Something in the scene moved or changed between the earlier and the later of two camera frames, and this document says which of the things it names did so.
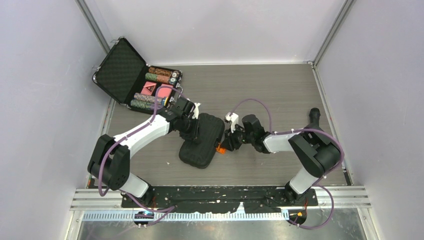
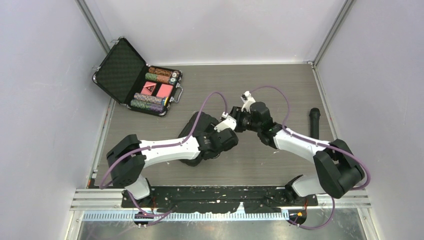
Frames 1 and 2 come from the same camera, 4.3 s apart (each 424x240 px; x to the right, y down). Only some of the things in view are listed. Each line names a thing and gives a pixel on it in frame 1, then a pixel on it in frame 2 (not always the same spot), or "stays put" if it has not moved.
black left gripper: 193,134 → 211,130
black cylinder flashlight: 314,114 stays put
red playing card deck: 164,92 stays put
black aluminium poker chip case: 140,87 stays put
